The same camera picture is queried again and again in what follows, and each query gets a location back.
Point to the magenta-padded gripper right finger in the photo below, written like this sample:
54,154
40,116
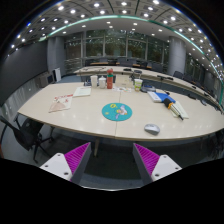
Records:
148,160

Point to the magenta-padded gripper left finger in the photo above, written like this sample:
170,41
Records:
76,158

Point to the silver grey computer mouse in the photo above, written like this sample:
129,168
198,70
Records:
152,129

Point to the round teal cartoon mouse pad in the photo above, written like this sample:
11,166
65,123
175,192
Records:
116,111

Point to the red and white brochure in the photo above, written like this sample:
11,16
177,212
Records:
61,102

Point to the black office chair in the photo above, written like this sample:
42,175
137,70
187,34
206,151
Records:
23,133

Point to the white booklet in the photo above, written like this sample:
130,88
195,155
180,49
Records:
182,110

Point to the white paper sheet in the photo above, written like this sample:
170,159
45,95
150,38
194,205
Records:
82,91

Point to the colourful leaflet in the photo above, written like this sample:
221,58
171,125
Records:
123,89

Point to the green printed paper cup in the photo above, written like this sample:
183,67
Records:
138,84

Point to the white paper cup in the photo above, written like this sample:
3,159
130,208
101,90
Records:
94,81

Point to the white lidded mug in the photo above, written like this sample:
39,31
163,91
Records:
102,82

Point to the beige cardboard box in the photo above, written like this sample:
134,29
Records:
123,81

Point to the red drink bottle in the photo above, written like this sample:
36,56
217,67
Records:
109,80

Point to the white standing board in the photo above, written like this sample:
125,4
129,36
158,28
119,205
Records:
58,74

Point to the dark conference chairs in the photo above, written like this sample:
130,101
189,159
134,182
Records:
178,74

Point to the ceiling lights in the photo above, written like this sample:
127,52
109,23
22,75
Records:
96,5

